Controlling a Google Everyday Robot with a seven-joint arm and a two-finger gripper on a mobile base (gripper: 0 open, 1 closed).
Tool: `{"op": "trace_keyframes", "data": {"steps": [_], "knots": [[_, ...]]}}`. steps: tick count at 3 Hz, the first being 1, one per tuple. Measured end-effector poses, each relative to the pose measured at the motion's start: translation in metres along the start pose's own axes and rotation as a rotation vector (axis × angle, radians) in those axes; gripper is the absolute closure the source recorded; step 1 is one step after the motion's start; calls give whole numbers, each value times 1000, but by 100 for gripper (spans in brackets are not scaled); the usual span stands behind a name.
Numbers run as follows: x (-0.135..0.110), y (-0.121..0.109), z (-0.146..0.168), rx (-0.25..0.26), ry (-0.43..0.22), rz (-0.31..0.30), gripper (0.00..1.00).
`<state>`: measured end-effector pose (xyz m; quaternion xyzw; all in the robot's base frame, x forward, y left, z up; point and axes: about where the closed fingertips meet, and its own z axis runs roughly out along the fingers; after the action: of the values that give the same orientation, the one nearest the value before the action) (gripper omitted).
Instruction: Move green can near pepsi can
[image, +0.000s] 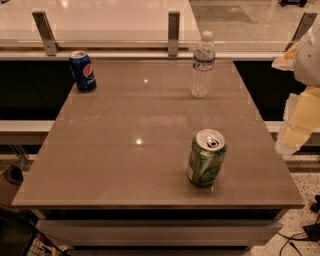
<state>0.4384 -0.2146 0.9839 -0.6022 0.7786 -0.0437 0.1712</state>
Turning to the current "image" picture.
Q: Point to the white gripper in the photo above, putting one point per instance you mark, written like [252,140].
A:
[308,63]

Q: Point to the green soda can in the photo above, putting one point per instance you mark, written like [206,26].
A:
[206,157]

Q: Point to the blue pepsi can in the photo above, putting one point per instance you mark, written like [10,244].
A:
[82,71]

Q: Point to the clear plastic water bottle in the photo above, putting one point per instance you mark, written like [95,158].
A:
[202,67]

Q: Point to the brown cylinder bin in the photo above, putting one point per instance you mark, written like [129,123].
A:
[10,181]

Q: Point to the right metal railing bracket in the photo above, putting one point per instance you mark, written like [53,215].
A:
[304,25]

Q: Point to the metal railing bracket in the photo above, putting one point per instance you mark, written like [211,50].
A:
[173,32]
[51,48]
[304,25]

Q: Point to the middle metal railing bracket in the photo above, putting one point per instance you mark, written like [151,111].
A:
[173,32]

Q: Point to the left metal railing bracket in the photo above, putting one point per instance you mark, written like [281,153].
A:
[51,48]

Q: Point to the black wire basket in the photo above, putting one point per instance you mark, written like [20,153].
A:
[18,231]

